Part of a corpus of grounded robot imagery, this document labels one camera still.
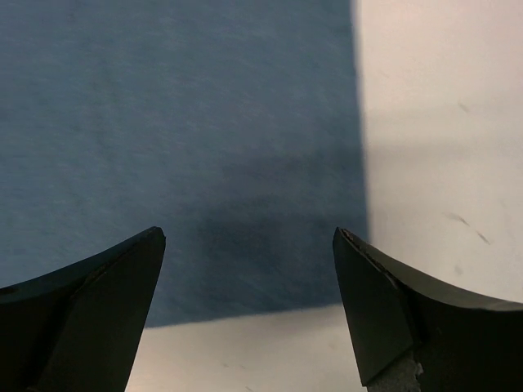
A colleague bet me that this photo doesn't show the blue cloth napkin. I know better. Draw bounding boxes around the blue cloth napkin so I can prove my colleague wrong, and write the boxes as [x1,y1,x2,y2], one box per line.
[1,1,368,327]

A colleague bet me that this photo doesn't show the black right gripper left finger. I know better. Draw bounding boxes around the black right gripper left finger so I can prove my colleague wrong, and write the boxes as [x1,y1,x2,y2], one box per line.
[1,227,166,392]

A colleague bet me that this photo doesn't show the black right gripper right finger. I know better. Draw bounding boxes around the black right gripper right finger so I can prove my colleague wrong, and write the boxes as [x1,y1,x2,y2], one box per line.
[333,229,522,392]

